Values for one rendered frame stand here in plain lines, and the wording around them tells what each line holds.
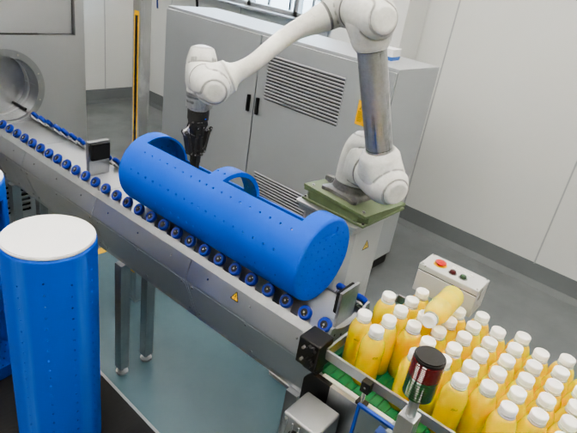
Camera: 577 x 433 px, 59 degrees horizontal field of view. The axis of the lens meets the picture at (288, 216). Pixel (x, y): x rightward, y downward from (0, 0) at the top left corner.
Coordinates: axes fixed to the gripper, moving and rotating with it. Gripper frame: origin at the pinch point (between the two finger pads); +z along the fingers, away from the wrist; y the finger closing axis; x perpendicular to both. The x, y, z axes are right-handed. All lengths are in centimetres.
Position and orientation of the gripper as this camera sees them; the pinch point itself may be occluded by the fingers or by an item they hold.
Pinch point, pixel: (195, 163)
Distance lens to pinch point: 190.4
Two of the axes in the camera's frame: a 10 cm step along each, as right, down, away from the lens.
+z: -1.4, 8.9, 4.4
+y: -6.3, 2.6, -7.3
